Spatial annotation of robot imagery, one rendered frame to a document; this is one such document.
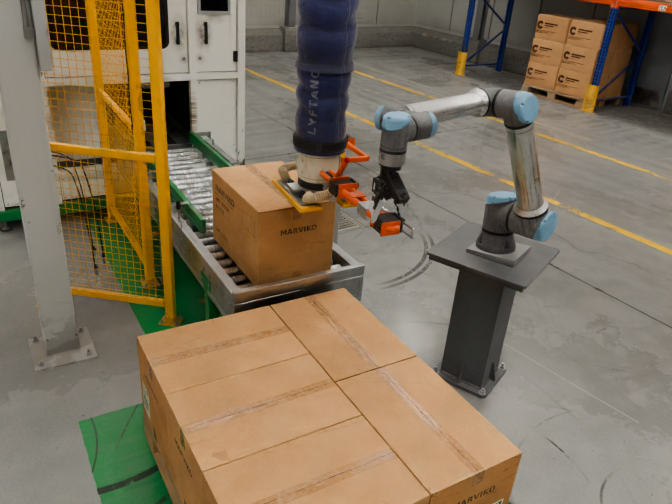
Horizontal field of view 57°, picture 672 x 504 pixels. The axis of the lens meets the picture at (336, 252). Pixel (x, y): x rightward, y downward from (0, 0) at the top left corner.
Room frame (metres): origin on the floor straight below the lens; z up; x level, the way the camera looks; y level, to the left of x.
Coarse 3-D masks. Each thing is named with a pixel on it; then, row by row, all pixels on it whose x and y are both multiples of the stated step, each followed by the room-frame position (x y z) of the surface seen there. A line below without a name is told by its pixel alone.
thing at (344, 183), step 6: (330, 180) 2.26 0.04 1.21; (336, 180) 2.28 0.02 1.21; (342, 180) 2.29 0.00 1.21; (348, 180) 2.29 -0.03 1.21; (354, 180) 2.28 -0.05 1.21; (330, 186) 2.27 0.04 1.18; (336, 186) 2.21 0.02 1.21; (342, 186) 2.21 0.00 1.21; (348, 186) 2.22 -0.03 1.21; (354, 186) 2.23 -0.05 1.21; (330, 192) 2.25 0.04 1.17; (336, 192) 2.22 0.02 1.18; (342, 198) 2.21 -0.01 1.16
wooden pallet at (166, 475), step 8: (144, 416) 2.03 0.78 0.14; (144, 424) 2.04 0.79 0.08; (152, 432) 1.93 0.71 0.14; (152, 440) 1.93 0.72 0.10; (152, 448) 1.94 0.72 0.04; (160, 456) 1.92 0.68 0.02; (160, 464) 1.88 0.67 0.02; (160, 472) 1.85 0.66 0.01; (168, 472) 1.73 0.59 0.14; (168, 480) 1.79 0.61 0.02; (168, 488) 1.75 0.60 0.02; (176, 496) 1.72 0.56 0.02
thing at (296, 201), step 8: (280, 184) 2.51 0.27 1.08; (288, 192) 2.42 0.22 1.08; (296, 192) 2.42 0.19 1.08; (304, 192) 2.37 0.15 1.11; (288, 200) 2.38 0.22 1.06; (296, 200) 2.34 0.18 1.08; (296, 208) 2.30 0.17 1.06; (304, 208) 2.27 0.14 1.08; (312, 208) 2.29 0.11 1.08; (320, 208) 2.30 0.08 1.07
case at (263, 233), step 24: (216, 168) 3.00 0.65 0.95; (240, 168) 3.03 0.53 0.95; (264, 168) 3.06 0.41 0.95; (216, 192) 2.94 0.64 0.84; (240, 192) 2.70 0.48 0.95; (264, 192) 2.73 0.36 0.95; (216, 216) 2.95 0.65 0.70; (240, 216) 2.67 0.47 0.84; (264, 216) 2.50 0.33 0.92; (288, 216) 2.57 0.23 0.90; (312, 216) 2.64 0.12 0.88; (216, 240) 2.95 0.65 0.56; (240, 240) 2.67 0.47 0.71; (264, 240) 2.51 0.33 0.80; (288, 240) 2.57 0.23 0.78; (312, 240) 2.64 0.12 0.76; (240, 264) 2.67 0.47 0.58; (264, 264) 2.51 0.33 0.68; (288, 264) 2.57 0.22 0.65; (312, 264) 2.65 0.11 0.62
